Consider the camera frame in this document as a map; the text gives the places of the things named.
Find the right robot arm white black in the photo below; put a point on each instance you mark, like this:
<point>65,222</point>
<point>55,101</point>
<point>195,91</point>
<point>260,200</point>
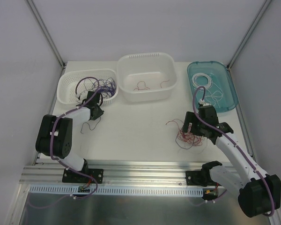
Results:
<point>257,192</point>

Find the aluminium frame post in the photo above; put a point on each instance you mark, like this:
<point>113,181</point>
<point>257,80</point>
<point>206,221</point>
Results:
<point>36,14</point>
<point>248,34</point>

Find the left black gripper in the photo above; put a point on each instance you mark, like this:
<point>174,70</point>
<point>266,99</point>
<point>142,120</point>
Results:
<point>93,99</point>

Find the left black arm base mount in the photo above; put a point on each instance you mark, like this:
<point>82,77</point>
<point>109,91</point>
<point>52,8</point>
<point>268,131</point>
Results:
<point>73,177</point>

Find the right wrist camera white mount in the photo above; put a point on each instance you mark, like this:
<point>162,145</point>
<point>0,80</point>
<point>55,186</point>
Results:
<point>202,103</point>

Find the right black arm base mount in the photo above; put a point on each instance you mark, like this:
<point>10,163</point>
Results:
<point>198,178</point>

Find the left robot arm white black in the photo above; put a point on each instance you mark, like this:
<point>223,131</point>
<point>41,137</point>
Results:
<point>55,134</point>

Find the white slotted cable duct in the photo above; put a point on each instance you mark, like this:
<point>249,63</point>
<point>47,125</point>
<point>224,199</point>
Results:
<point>117,190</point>

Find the aluminium mounting rail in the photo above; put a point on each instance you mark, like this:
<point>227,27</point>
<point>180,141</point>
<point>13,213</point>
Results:
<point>116,173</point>

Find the teal transparent plastic tray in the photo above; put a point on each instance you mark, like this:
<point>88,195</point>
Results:
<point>219,88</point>

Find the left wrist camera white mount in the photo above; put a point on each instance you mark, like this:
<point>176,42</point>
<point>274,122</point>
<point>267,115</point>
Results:
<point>79,96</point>

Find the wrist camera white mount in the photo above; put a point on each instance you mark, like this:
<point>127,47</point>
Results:
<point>79,96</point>
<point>202,103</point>

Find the left aluminium frame post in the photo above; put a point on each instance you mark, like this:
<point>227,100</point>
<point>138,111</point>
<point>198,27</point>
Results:
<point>36,14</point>

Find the white perforated basket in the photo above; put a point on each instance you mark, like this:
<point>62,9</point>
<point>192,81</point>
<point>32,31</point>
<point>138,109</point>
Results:
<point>80,82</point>

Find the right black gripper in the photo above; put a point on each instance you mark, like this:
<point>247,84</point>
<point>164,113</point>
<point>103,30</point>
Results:
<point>188,123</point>

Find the white plastic tub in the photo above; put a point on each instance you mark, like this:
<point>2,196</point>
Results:
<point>146,76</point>

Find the right aluminium frame post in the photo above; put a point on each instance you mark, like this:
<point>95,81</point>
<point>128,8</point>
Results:
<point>248,34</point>

